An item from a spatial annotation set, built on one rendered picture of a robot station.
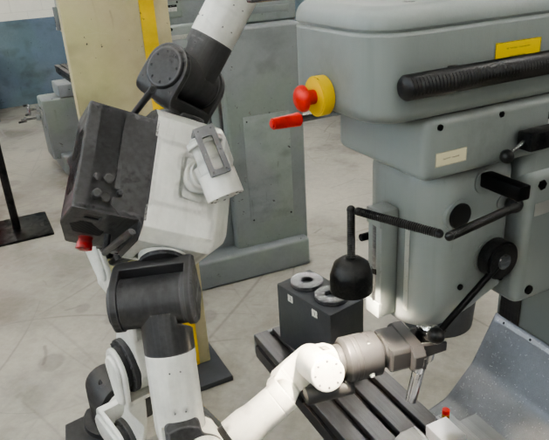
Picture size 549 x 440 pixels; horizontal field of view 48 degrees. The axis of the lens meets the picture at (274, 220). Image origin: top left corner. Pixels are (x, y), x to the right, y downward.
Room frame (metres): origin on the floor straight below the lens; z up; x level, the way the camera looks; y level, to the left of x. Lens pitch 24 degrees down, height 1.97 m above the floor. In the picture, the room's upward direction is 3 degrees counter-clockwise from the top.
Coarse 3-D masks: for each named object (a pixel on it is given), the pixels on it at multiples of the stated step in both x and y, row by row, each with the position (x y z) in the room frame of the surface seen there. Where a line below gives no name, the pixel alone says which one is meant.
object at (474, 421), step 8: (440, 416) 1.01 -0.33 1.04; (472, 416) 1.05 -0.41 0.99; (456, 424) 0.98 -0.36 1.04; (464, 424) 1.03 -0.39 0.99; (472, 424) 1.03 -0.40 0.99; (480, 424) 1.02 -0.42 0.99; (488, 424) 1.02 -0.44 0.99; (464, 432) 0.96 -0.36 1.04; (472, 432) 1.00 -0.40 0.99; (480, 432) 1.00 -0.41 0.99; (488, 432) 1.00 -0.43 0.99; (496, 432) 1.00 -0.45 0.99
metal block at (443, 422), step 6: (438, 420) 0.97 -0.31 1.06; (444, 420) 0.97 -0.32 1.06; (426, 426) 0.96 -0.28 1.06; (432, 426) 0.96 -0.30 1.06; (438, 426) 0.95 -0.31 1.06; (444, 426) 0.95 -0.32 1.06; (450, 426) 0.95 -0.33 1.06; (456, 426) 0.95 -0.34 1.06; (426, 432) 0.96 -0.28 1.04; (432, 432) 0.94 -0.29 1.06; (438, 432) 0.94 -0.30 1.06; (444, 432) 0.94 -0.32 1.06; (450, 432) 0.94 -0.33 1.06; (456, 432) 0.93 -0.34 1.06; (462, 432) 0.93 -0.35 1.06; (432, 438) 0.94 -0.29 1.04; (438, 438) 0.92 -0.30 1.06; (444, 438) 0.92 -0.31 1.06; (450, 438) 0.92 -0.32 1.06; (456, 438) 0.92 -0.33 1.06; (462, 438) 0.92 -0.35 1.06
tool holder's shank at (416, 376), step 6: (426, 366) 1.00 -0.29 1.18; (414, 372) 1.01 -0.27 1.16; (420, 372) 1.00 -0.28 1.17; (414, 378) 1.00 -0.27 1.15; (420, 378) 1.00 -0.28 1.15; (408, 384) 1.01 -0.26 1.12; (414, 384) 1.00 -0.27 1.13; (420, 384) 1.00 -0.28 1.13; (408, 390) 1.01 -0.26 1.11; (414, 390) 1.00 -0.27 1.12; (408, 396) 1.01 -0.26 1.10; (414, 396) 1.00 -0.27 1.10; (414, 402) 1.00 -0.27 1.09
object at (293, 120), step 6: (288, 114) 1.00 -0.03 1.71; (294, 114) 1.00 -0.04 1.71; (300, 114) 1.01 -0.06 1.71; (306, 114) 1.02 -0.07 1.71; (312, 114) 1.02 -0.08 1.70; (330, 114) 1.03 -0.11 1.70; (336, 114) 1.04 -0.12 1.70; (270, 120) 0.99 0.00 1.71; (276, 120) 0.98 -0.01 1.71; (282, 120) 0.99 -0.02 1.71; (288, 120) 0.99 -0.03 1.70; (294, 120) 0.99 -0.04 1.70; (300, 120) 1.00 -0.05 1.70; (306, 120) 1.01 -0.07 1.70; (270, 126) 0.99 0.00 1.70; (276, 126) 0.98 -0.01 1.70; (282, 126) 0.99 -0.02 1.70; (288, 126) 0.99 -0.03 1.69; (294, 126) 1.00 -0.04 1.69
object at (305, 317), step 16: (304, 272) 1.51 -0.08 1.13; (288, 288) 1.45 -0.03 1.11; (304, 288) 1.42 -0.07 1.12; (320, 288) 1.42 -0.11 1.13; (288, 304) 1.44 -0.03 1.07; (304, 304) 1.39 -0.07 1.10; (320, 304) 1.36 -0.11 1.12; (336, 304) 1.34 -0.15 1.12; (352, 304) 1.35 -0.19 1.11; (288, 320) 1.44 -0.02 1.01; (304, 320) 1.39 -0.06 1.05; (320, 320) 1.33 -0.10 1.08; (336, 320) 1.32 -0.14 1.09; (352, 320) 1.35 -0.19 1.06; (288, 336) 1.45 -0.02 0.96; (304, 336) 1.39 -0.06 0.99; (320, 336) 1.33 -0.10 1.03; (336, 336) 1.32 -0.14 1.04
